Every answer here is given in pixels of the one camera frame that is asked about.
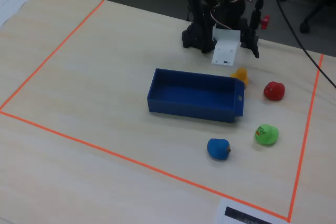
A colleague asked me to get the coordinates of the black camera stand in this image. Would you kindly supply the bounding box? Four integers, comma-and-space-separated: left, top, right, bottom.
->
240, 0, 274, 50

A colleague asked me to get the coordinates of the long black cable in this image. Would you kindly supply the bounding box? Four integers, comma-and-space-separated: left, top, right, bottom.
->
269, 0, 336, 90

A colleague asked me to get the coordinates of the orange tape strip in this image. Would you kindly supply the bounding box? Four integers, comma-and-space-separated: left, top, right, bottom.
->
0, 110, 291, 222
0, 0, 106, 112
287, 53, 324, 222

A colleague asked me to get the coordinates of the blue plastic box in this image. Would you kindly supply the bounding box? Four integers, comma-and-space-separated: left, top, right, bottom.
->
146, 68, 246, 124

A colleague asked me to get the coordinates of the red clamp knob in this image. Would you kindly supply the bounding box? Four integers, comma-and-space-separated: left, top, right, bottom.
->
260, 15, 271, 30

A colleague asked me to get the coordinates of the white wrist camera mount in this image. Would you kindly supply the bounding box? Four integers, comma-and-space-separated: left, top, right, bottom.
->
211, 23, 242, 66

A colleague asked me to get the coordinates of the blue rubber duck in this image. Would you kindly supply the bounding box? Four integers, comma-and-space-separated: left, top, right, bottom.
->
207, 138, 232, 161

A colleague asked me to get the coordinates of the green rubber duck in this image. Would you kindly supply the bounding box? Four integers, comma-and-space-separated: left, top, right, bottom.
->
254, 124, 279, 146

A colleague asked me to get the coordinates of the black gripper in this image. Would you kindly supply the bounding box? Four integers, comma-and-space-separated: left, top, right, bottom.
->
216, 0, 261, 59

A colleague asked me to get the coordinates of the white paper with black bar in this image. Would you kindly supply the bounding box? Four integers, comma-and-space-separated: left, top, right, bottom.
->
214, 197, 289, 224

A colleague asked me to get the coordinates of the black office chair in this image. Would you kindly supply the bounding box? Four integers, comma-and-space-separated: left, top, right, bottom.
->
277, 0, 336, 35

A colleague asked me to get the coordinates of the red rubber duck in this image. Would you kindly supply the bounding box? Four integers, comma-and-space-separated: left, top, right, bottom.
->
263, 81, 286, 101

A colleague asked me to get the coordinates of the yellow rubber duck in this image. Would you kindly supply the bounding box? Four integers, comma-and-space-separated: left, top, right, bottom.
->
230, 67, 249, 88

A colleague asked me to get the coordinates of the white printed paper sheet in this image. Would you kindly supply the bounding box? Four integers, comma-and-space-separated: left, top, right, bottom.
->
0, 0, 36, 27

